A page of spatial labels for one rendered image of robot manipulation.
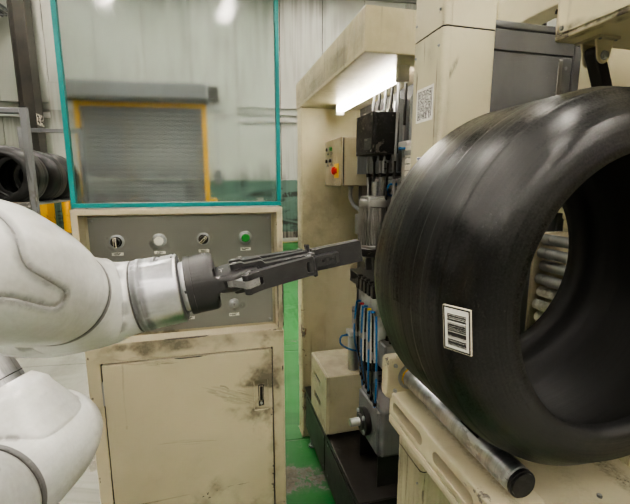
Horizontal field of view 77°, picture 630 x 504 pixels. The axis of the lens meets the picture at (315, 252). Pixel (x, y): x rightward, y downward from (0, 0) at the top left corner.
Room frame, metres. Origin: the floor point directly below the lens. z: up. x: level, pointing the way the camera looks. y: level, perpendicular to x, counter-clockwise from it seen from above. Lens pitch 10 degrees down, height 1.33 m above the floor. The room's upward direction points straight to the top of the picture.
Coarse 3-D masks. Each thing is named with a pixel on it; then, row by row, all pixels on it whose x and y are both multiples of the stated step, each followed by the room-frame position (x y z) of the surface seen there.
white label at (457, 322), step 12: (444, 312) 0.49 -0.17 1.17; (456, 312) 0.47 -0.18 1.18; (468, 312) 0.46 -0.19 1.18; (444, 324) 0.49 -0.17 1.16; (456, 324) 0.47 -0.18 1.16; (468, 324) 0.46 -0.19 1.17; (444, 336) 0.49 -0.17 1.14; (456, 336) 0.47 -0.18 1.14; (468, 336) 0.46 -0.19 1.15; (456, 348) 0.48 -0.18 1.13; (468, 348) 0.46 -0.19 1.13
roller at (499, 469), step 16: (416, 384) 0.78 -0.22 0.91; (432, 400) 0.72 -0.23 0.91; (448, 416) 0.67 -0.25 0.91; (464, 432) 0.62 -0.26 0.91; (480, 448) 0.58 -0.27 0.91; (496, 448) 0.57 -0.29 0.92; (496, 464) 0.54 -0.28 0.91; (512, 464) 0.53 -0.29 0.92; (512, 480) 0.51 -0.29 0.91; (528, 480) 0.51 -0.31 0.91
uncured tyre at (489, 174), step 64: (512, 128) 0.54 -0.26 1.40; (576, 128) 0.50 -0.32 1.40; (448, 192) 0.54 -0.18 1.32; (512, 192) 0.48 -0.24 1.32; (576, 192) 0.83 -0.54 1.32; (384, 256) 0.65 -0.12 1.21; (448, 256) 0.50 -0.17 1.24; (512, 256) 0.47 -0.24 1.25; (576, 256) 0.85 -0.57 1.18; (384, 320) 0.67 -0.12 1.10; (512, 320) 0.47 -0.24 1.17; (576, 320) 0.83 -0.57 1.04; (448, 384) 0.51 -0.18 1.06; (512, 384) 0.47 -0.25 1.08; (576, 384) 0.73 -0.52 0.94; (512, 448) 0.51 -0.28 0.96; (576, 448) 0.51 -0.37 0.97
